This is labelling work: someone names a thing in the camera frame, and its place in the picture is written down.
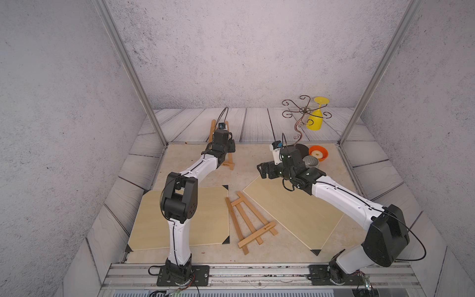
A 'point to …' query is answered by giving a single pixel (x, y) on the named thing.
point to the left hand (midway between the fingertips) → (233, 139)
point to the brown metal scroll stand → (303, 111)
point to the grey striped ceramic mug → (310, 161)
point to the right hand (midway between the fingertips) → (267, 163)
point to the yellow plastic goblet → (315, 119)
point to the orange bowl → (320, 152)
